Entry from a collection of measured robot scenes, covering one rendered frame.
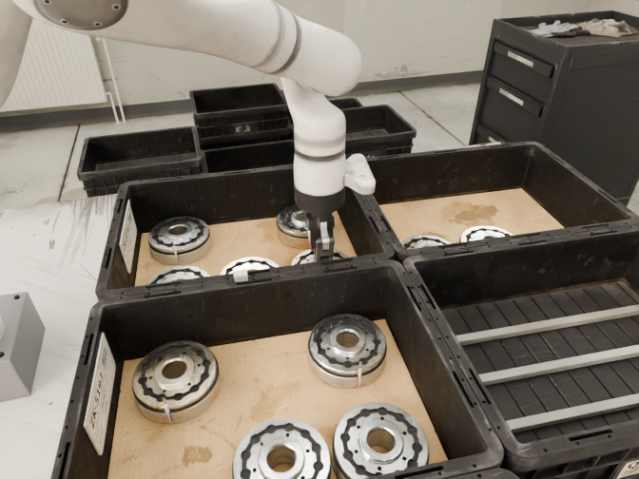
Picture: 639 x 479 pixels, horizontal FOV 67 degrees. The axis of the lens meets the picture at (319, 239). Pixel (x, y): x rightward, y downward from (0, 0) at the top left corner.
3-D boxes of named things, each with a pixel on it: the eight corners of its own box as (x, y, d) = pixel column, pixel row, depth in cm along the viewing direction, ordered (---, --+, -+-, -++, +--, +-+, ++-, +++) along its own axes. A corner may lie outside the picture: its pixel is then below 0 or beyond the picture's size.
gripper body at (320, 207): (291, 165, 72) (293, 218, 78) (297, 195, 66) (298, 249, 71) (340, 162, 73) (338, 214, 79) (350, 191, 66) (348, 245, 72)
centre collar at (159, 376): (150, 390, 57) (149, 387, 57) (158, 357, 61) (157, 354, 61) (192, 387, 57) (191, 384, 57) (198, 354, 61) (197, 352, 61)
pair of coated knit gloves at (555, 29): (539, 40, 183) (542, 32, 181) (511, 28, 197) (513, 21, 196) (594, 36, 189) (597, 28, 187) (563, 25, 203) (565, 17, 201)
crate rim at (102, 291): (97, 313, 61) (92, 299, 60) (123, 193, 85) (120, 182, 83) (396, 270, 68) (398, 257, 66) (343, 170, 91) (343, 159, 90)
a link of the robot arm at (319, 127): (274, 147, 67) (323, 166, 63) (267, 30, 58) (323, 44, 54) (307, 131, 72) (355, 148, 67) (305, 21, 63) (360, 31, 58)
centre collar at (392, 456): (362, 468, 50) (362, 464, 49) (354, 425, 53) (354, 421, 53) (409, 462, 50) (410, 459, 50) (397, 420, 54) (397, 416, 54)
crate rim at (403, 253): (396, 270, 68) (398, 257, 66) (343, 170, 91) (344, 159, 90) (642, 235, 75) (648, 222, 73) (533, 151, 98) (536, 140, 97)
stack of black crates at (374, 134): (317, 244, 199) (317, 144, 172) (299, 207, 222) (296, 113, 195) (405, 229, 208) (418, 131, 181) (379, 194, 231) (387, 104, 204)
